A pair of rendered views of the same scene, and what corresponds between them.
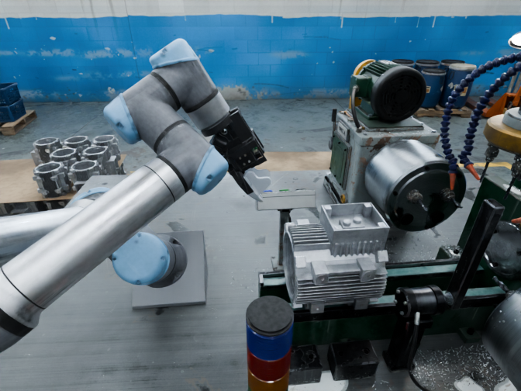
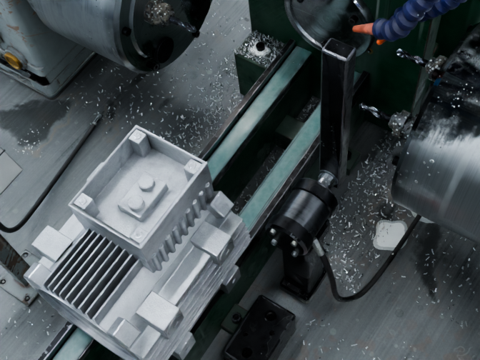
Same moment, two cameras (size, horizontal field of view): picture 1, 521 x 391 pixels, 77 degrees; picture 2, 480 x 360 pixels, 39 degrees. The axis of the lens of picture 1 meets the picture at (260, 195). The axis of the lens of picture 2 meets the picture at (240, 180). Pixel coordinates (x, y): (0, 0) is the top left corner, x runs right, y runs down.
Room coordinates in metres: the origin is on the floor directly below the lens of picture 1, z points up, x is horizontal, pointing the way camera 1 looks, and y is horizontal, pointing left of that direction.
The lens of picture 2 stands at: (0.24, -0.03, 1.77)
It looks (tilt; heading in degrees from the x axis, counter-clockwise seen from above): 60 degrees down; 318
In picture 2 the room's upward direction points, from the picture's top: 10 degrees counter-clockwise
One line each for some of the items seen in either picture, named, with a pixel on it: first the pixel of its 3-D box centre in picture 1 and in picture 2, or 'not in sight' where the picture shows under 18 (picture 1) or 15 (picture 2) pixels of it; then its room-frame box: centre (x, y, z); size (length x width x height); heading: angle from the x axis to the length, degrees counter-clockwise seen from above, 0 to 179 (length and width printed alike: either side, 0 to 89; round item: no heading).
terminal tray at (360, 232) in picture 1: (351, 228); (145, 199); (0.59, -0.21, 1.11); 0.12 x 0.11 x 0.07; 96
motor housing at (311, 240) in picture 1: (329, 261); (141, 261); (0.59, -0.17, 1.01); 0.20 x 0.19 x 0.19; 96
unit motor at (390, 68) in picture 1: (368, 118); not in sight; (1.25, -0.42, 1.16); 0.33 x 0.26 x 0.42; 6
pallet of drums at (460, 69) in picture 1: (426, 87); not in sight; (5.39, -2.68, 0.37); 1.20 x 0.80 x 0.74; 88
